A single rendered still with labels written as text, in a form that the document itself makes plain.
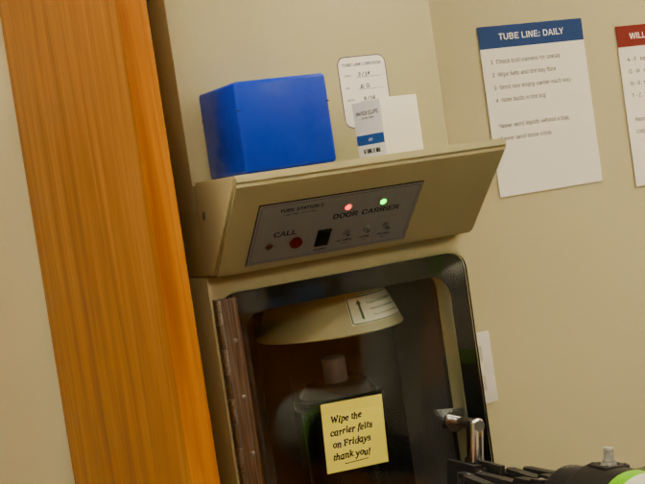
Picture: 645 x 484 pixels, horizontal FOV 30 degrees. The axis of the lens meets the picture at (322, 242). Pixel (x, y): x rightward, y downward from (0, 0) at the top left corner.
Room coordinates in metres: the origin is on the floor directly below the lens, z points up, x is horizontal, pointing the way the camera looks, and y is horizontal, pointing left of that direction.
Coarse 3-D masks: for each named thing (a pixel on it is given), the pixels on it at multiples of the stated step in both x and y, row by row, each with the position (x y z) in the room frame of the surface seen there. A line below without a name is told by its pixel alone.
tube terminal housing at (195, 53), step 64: (192, 0) 1.27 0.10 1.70; (256, 0) 1.30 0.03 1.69; (320, 0) 1.34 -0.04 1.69; (384, 0) 1.37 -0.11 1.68; (192, 64) 1.27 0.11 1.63; (256, 64) 1.30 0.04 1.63; (320, 64) 1.33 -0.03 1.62; (192, 128) 1.26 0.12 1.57; (192, 192) 1.26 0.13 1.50; (192, 256) 1.29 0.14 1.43; (384, 256) 1.35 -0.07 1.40
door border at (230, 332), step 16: (224, 304) 1.25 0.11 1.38; (224, 320) 1.25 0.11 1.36; (224, 336) 1.25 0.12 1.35; (240, 336) 1.26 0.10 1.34; (240, 352) 1.26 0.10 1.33; (240, 368) 1.25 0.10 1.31; (240, 384) 1.25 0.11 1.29; (240, 400) 1.25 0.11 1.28; (240, 416) 1.25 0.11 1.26; (240, 432) 1.25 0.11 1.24; (256, 448) 1.26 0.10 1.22; (256, 464) 1.26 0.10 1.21; (256, 480) 1.25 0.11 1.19
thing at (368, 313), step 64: (448, 256) 1.37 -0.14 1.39; (256, 320) 1.27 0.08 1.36; (320, 320) 1.30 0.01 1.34; (384, 320) 1.33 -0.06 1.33; (448, 320) 1.37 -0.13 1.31; (256, 384) 1.26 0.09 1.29; (320, 384) 1.29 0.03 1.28; (384, 384) 1.33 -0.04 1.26; (448, 384) 1.36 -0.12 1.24; (320, 448) 1.29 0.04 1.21; (448, 448) 1.36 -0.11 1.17
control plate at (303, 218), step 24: (360, 192) 1.24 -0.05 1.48; (384, 192) 1.26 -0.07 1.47; (408, 192) 1.27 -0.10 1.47; (264, 216) 1.20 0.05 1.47; (288, 216) 1.22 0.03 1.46; (312, 216) 1.23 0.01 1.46; (336, 216) 1.25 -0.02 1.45; (360, 216) 1.27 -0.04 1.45; (384, 216) 1.28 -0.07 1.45; (408, 216) 1.30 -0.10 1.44; (264, 240) 1.23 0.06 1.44; (288, 240) 1.24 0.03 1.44; (312, 240) 1.26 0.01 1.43; (336, 240) 1.28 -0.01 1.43; (360, 240) 1.29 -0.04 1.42; (384, 240) 1.31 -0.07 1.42
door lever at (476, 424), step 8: (448, 416) 1.36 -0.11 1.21; (456, 416) 1.36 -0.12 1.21; (464, 416) 1.36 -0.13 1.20; (448, 424) 1.36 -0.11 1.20; (456, 424) 1.35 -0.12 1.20; (464, 424) 1.33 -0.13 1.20; (472, 424) 1.32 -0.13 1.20; (480, 424) 1.32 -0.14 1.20; (472, 432) 1.32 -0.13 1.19; (480, 432) 1.32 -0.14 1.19; (472, 440) 1.32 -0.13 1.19; (480, 440) 1.32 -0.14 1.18; (472, 448) 1.31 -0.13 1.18; (480, 448) 1.32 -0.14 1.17; (472, 456) 1.31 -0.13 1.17; (480, 456) 1.32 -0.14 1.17; (480, 464) 1.32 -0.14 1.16
